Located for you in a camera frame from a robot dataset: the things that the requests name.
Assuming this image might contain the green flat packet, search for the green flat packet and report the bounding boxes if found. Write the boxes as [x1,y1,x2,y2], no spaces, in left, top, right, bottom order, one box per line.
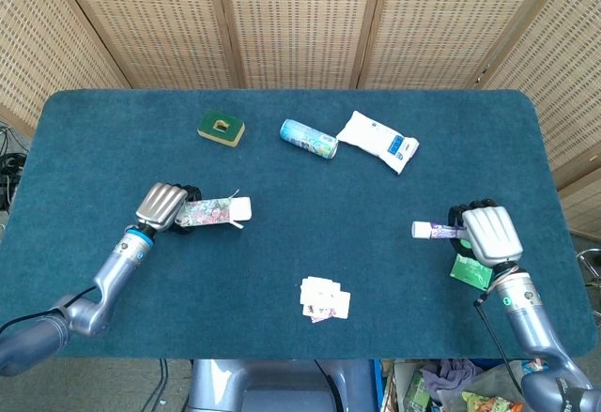
[449,238,494,292]

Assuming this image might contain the black floor cable bundle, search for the black floor cable bundle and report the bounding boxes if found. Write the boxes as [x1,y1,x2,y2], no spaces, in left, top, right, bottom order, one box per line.
[0,120,30,212]

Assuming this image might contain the black cables under table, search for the black cables under table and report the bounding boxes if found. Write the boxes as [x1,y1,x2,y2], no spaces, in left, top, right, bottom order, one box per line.
[139,359,171,412]

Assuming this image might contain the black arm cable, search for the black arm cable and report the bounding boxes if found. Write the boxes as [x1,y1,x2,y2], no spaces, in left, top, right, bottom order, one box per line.
[0,284,99,334]
[472,297,526,397]

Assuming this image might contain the clubs face playing card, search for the clubs face playing card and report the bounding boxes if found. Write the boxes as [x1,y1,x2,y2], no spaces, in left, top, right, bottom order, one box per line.
[302,303,337,322]

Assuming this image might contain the purple white toothpaste tube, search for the purple white toothpaste tube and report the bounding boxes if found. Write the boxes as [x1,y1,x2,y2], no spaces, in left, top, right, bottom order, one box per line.
[411,220,469,243]

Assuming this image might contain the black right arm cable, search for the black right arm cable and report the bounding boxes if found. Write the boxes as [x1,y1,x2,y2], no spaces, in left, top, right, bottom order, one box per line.
[472,297,526,397]

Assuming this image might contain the floral toothpaste carton box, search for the floral toothpaste carton box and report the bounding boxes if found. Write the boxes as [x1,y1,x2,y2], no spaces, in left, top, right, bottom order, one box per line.
[174,190,253,231]

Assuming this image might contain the green yellow sponge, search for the green yellow sponge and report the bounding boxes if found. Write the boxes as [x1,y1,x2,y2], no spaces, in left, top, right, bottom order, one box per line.
[196,109,246,146]

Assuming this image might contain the three of hearts card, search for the three of hearts card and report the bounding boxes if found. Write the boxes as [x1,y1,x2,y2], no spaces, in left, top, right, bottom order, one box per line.
[300,279,343,308]

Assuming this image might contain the grey robot torso base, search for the grey robot torso base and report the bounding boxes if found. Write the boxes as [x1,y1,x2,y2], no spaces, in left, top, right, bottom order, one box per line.
[187,359,377,412]

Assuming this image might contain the light blue drink can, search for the light blue drink can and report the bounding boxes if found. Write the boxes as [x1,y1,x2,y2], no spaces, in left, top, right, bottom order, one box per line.
[280,118,339,160]

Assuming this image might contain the purple crumpled cloth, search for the purple crumpled cloth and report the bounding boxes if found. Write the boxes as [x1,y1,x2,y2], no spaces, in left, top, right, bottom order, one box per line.
[419,358,485,403]

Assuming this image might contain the chrome stool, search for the chrome stool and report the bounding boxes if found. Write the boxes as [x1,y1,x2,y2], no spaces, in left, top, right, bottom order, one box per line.
[575,246,601,287]

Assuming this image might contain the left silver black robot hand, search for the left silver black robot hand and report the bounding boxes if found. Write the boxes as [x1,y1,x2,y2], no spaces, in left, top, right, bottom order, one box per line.
[133,181,204,237]

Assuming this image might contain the blue felt table cover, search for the blue felt table cover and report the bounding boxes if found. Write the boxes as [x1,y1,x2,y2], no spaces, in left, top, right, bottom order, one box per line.
[0,88,598,360]

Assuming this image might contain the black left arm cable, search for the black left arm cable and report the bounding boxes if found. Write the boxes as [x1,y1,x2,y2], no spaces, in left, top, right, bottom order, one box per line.
[0,284,99,334]

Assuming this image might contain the green snack bag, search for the green snack bag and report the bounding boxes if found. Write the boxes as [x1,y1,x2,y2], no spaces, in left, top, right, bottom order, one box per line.
[402,369,432,412]

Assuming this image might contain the colourful snack bag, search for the colourful snack bag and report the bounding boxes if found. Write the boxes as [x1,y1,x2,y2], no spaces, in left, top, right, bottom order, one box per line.
[461,390,523,412]

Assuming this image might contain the woven rattan screen panel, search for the woven rattan screen panel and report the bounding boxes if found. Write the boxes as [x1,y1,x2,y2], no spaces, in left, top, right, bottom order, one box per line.
[477,0,601,240]
[0,0,131,140]
[50,0,246,90]
[213,0,388,90]
[358,0,579,90]

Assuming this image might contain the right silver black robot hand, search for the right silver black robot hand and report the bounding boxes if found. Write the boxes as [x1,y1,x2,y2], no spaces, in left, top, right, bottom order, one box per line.
[445,198,525,267]

